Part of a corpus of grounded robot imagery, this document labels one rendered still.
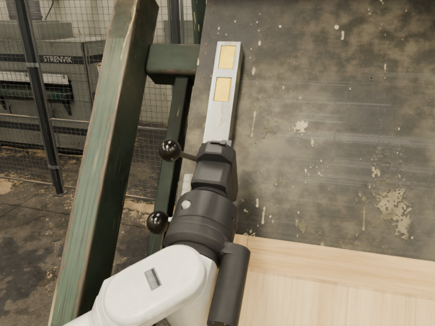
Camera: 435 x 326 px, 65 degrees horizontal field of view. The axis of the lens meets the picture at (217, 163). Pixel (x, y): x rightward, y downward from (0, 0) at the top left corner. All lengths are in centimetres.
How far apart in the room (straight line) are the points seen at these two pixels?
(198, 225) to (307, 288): 30
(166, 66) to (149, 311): 60
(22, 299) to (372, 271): 241
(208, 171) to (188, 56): 42
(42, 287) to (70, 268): 206
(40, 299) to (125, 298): 235
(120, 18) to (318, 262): 65
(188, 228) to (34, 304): 232
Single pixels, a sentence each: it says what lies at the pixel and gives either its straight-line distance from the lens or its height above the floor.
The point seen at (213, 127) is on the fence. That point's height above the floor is 153.
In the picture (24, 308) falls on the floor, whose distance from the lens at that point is 271.
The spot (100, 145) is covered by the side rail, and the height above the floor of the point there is 149.
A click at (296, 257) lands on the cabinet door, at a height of 134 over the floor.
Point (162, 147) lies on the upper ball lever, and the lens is 57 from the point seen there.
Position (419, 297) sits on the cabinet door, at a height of 131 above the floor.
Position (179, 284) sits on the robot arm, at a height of 149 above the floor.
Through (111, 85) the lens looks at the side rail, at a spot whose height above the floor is 160.
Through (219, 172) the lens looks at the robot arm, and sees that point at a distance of 48.
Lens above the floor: 174
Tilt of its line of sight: 23 degrees down
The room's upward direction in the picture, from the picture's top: straight up
